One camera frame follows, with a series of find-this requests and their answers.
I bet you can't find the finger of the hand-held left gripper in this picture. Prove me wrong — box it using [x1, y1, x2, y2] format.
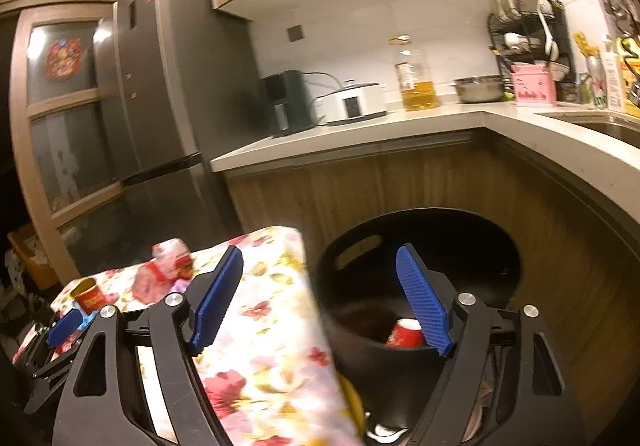
[22, 308, 85, 416]

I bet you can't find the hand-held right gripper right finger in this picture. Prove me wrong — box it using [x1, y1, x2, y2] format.
[396, 243, 586, 446]

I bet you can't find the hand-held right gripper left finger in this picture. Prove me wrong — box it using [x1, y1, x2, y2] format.
[52, 245, 244, 446]

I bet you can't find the red paper cup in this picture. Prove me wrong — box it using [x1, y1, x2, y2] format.
[384, 318, 426, 349]
[69, 277, 106, 315]

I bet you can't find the red white carton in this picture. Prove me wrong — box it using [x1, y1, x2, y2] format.
[150, 238, 193, 281]

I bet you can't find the black trash bin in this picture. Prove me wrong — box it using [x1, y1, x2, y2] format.
[311, 207, 522, 432]

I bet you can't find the floral tablecloth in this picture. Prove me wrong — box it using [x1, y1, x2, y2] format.
[12, 225, 366, 446]

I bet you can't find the orange dining chair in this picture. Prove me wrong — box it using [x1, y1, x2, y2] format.
[7, 223, 58, 291]

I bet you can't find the black air fryer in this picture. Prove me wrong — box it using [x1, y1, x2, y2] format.
[259, 70, 316, 134]

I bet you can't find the white electric cooker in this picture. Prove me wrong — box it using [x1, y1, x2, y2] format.
[314, 82, 388, 125]

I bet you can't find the cooking oil bottle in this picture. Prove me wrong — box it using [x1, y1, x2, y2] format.
[389, 34, 440, 111]

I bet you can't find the metal mixing bowl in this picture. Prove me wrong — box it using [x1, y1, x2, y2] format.
[452, 74, 507, 104]

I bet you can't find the wooden glass sliding door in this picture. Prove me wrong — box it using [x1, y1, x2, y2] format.
[10, 0, 126, 281]

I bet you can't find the grey multi-door refrigerator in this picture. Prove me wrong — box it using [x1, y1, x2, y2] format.
[92, 0, 261, 247]

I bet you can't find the pink utensil holder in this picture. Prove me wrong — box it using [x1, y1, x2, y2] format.
[510, 63, 557, 107]

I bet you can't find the steel kitchen sink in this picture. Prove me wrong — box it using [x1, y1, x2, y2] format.
[537, 108, 640, 149]

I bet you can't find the colourful round door sticker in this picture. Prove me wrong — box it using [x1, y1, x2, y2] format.
[45, 38, 83, 79]

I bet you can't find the beer can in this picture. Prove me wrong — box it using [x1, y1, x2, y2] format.
[586, 54, 608, 109]

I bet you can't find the white plastic bottle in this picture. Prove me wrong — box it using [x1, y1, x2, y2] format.
[601, 36, 627, 114]

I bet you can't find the black dish rack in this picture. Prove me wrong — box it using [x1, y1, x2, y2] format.
[487, 0, 576, 101]

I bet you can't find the yellow dish soap bottle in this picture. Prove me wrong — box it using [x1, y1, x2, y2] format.
[617, 38, 640, 119]

